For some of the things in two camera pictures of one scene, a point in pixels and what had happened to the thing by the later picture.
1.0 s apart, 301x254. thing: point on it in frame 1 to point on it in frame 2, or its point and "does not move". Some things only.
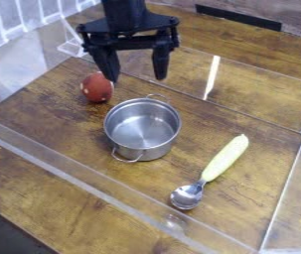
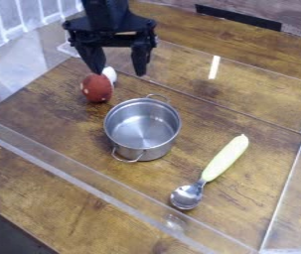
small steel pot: x=142 y=126 does not move
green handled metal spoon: x=186 y=196 does not move
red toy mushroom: x=96 y=87 does not move
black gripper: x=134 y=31 to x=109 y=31
